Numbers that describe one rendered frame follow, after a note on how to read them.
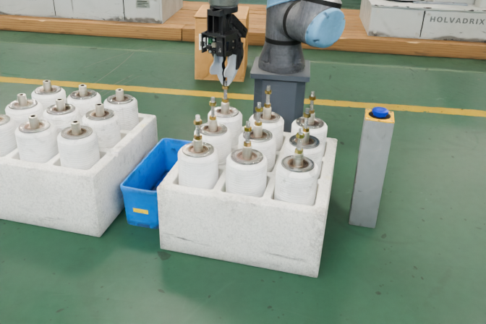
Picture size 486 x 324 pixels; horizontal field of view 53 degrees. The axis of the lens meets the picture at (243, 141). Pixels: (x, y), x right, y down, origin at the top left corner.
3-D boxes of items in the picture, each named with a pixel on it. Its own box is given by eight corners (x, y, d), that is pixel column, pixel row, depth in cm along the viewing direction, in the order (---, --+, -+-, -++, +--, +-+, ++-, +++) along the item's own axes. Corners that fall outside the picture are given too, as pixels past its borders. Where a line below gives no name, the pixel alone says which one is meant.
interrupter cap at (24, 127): (30, 120, 127) (30, 118, 126) (56, 124, 125) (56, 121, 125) (11, 131, 120) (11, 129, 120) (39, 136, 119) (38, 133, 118)
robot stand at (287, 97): (252, 134, 180) (255, 56, 167) (302, 139, 178) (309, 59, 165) (246, 158, 164) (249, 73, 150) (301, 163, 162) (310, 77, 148)
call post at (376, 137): (349, 210, 138) (364, 109, 124) (374, 214, 136) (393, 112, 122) (348, 224, 132) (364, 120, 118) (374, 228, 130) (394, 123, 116)
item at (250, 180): (265, 233, 116) (269, 167, 108) (225, 233, 115) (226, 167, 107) (262, 210, 124) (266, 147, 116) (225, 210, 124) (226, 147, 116)
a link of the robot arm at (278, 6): (286, 30, 161) (288, -12, 155) (313, 39, 151) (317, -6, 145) (257, 34, 154) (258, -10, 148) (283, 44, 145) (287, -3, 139)
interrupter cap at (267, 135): (259, 146, 117) (259, 143, 117) (236, 136, 122) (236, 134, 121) (278, 137, 122) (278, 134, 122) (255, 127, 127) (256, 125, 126)
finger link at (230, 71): (218, 90, 127) (217, 56, 123) (229, 84, 132) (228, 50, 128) (228, 92, 126) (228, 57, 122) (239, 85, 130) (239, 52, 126)
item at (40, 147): (40, 176, 136) (30, 117, 128) (71, 181, 134) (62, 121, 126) (18, 194, 127) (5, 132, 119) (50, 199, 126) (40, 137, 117)
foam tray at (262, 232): (207, 173, 154) (207, 121, 146) (330, 192, 146) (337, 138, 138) (160, 249, 120) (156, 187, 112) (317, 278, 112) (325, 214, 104)
